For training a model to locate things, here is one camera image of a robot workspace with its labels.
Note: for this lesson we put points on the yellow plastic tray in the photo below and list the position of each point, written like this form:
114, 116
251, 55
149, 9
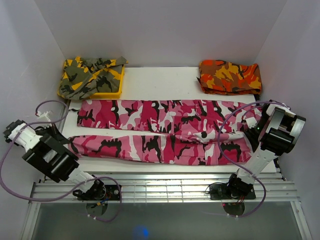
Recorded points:
79, 83

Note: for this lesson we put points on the pink camouflage trousers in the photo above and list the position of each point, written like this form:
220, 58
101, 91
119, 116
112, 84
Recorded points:
181, 132

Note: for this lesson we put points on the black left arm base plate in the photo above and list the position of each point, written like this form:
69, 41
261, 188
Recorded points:
109, 192

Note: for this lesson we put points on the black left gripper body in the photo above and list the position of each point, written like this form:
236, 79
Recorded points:
51, 129

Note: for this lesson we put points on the orange camouflage folded trousers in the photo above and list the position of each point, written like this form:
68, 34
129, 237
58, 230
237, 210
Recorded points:
219, 77

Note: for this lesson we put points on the green yellow camouflage trousers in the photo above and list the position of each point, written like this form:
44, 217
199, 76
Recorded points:
93, 64

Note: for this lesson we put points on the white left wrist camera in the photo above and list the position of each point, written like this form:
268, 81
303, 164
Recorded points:
44, 116

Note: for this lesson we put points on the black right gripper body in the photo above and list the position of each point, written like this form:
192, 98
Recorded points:
254, 132

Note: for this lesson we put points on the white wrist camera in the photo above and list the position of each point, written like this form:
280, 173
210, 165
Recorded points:
44, 116
251, 122

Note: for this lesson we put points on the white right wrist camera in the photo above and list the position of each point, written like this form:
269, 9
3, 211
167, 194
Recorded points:
251, 122

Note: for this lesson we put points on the aluminium rail frame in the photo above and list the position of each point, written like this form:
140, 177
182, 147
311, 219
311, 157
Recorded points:
159, 182

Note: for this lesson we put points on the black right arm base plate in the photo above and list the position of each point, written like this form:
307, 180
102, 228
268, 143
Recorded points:
221, 191

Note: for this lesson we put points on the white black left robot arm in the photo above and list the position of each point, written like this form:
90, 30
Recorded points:
45, 150

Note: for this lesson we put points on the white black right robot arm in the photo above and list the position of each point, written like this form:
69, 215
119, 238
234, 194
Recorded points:
276, 133

